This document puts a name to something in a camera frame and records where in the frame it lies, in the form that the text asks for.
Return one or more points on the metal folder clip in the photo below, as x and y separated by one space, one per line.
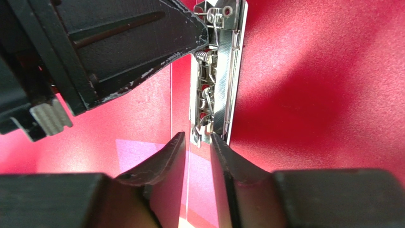
215 69

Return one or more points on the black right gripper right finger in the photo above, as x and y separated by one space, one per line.
249 197

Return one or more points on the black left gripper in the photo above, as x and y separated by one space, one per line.
39 59

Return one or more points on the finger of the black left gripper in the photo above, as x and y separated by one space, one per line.
124 42

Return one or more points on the red plastic folder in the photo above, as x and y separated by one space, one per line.
321 86

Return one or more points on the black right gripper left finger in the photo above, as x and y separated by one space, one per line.
145 196

